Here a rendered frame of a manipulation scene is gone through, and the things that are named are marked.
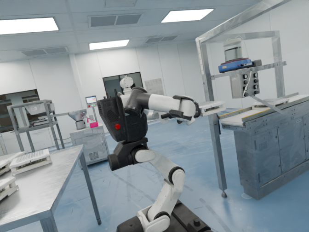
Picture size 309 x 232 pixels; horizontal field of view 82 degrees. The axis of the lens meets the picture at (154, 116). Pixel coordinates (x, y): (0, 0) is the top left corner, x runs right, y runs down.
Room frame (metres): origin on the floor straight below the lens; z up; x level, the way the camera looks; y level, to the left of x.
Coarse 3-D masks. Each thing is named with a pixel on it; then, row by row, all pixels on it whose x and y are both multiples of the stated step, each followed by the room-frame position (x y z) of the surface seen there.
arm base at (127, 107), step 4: (132, 88) 1.04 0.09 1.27; (136, 88) 1.02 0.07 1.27; (140, 88) 1.01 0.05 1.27; (144, 92) 1.02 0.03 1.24; (124, 108) 0.98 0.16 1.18; (128, 108) 0.96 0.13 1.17; (132, 108) 0.95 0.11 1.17; (136, 108) 0.95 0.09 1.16; (128, 112) 0.99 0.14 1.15; (132, 112) 0.97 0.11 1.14; (136, 112) 0.96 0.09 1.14; (140, 112) 0.98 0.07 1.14; (140, 116) 1.01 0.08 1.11
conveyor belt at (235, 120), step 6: (294, 96) 2.17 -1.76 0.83; (300, 96) 2.09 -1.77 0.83; (306, 96) 2.02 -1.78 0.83; (300, 102) 1.80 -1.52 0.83; (282, 108) 1.69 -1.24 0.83; (240, 114) 1.77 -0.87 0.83; (246, 114) 1.72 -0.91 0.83; (222, 120) 1.69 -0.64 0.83; (228, 120) 1.63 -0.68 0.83; (234, 120) 1.59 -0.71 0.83; (240, 120) 1.54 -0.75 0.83; (240, 126) 1.49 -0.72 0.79
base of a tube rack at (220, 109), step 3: (219, 108) 1.41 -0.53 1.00; (222, 108) 1.41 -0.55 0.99; (225, 108) 1.42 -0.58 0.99; (207, 111) 1.37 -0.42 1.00; (210, 111) 1.36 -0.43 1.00; (213, 111) 1.37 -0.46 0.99; (216, 111) 1.38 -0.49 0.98; (219, 111) 1.40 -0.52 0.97; (201, 114) 1.34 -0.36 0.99; (204, 114) 1.33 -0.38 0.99; (207, 114) 1.35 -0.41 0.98
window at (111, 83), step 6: (138, 72) 6.70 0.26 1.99; (108, 78) 6.36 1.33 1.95; (114, 78) 6.42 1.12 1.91; (120, 78) 6.49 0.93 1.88; (132, 78) 6.62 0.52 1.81; (138, 78) 6.69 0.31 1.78; (108, 84) 6.34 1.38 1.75; (114, 84) 6.41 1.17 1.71; (132, 84) 6.60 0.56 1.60; (138, 84) 6.67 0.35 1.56; (108, 90) 6.33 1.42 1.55; (120, 90) 6.46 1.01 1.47; (114, 96) 6.38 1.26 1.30
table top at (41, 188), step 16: (64, 160) 1.30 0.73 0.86; (0, 176) 1.22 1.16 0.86; (16, 176) 1.15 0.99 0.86; (32, 176) 1.09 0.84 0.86; (48, 176) 1.03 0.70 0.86; (64, 176) 0.98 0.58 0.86; (16, 192) 0.89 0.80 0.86; (32, 192) 0.85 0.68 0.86; (48, 192) 0.82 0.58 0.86; (0, 208) 0.76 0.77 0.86; (16, 208) 0.73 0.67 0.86; (32, 208) 0.70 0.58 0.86; (48, 208) 0.68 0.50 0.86; (0, 224) 0.63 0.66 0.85; (16, 224) 0.64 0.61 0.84
